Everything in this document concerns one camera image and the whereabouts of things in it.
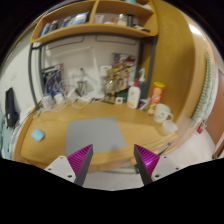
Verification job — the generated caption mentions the grey mouse pad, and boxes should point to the grey mouse pad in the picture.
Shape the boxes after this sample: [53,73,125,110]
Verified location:
[65,117,126,155]

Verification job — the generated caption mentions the red yellow chips can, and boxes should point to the red yellow chips can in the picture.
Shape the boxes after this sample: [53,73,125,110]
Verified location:
[148,82,165,115]

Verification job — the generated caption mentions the white plastic cup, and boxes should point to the white plastic cup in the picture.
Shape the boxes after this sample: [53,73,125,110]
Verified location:
[162,120,178,135]

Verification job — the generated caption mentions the wooden desk side panel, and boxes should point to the wooden desk side panel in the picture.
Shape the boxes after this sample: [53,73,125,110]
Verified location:
[150,0,207,136]

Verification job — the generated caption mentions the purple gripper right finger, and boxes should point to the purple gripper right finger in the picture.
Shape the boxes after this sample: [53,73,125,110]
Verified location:
[133,143,181,186]

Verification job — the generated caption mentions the white mug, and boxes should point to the white mug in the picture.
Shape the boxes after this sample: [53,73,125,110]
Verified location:
[153,104,173,123]

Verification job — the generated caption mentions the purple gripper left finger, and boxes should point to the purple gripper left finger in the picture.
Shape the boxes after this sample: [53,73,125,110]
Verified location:
[45,143,94,187]

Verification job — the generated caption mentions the white lotion bottle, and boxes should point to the white lotion bottle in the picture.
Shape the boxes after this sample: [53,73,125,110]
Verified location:
[127,79,141,109]

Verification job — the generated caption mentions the black bag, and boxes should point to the black bag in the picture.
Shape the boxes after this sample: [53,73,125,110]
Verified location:
[5,88,19,128]

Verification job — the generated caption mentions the colourful snack packages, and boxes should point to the colourful snack packages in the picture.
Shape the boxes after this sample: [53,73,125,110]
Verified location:
[105,53,135,94]

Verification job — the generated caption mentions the wooden wall shelf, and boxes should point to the wooden wall shelf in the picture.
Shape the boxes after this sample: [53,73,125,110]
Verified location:
[30,0,158,43]

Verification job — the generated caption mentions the blue packaged box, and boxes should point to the blue packaged box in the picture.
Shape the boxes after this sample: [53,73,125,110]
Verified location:
[42,64,64,97]

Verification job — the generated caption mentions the light blue computer mouse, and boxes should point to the light blue computer mouse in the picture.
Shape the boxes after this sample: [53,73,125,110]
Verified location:
[31,129,44,141]

